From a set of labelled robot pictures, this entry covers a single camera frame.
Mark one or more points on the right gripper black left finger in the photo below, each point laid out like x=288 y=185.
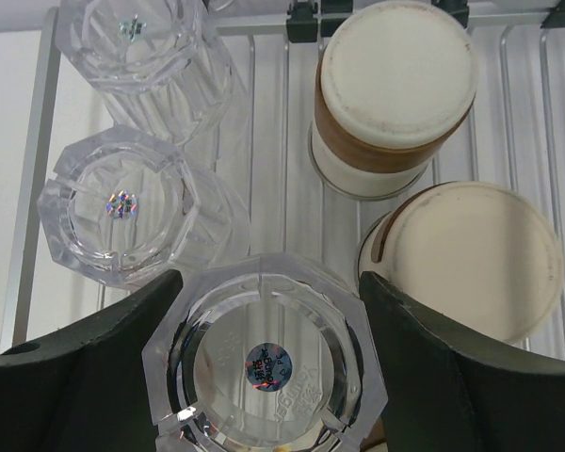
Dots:
x=82 y=388

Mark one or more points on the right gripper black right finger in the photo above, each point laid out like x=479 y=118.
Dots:
x=451 y=388

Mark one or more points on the steel cup brown band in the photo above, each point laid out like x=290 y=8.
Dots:
x=395 y=81
x=475 y=252

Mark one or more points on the clear plastic cup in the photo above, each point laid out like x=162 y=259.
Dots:
x=125 y=206
x=274 y=353
x=160 y=66

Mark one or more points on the white wire dish rack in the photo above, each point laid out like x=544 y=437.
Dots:
x=514 y=137

